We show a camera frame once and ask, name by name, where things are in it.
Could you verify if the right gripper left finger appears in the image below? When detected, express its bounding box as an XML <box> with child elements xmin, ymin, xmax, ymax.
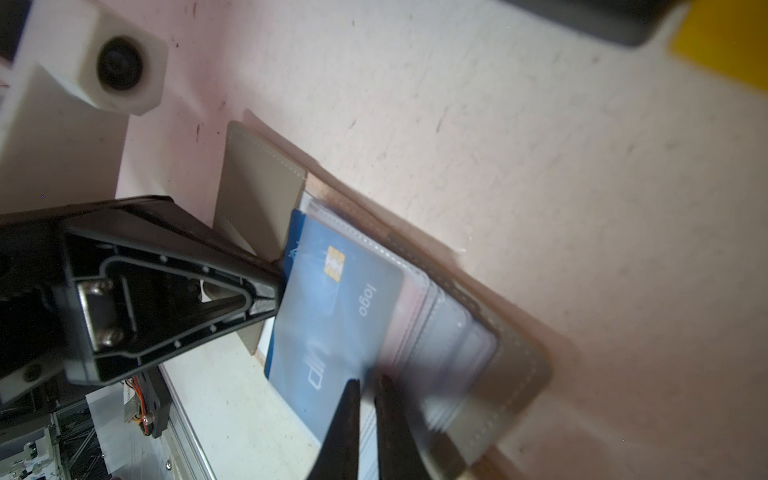
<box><xmin>307</xmin><ymin>379</ymin><xmax>361</xmax><ymax>480</ymax></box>

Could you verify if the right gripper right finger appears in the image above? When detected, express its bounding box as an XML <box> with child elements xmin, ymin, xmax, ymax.
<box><xmin>374</xmin><ymin>375</ymin><xmax>430</xmax><ymax>480</ymax></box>

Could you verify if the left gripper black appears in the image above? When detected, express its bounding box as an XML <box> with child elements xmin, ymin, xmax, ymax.
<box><xmin>1</xmin><ymin>196</ymin><xmax>284</xmax><ymax>396</ymax></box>

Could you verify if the grey card holder wallet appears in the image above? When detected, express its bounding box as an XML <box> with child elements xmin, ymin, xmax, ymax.
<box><xmin>214</xmin><ymin>121</ymin><xmax>552</xmax><ymax>479</ymax></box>

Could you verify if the blue credit card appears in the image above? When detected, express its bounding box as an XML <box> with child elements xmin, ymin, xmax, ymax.
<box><xmin>265</xmin><ymin>210</ymin><xmax>404</xmax><ymax>441</ymax></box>

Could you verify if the black plastic bin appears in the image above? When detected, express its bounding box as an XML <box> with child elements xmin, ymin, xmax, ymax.
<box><xmin>509</xmin><ymin>0</ymin><xmax>678</xmax><ymax>48</ymax></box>

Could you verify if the yellow plastic bin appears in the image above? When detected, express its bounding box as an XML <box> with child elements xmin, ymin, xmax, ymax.
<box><xmin>670</xmin><ymin>0</ymin><xmax>767</xmax><ymax>91</ymax></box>

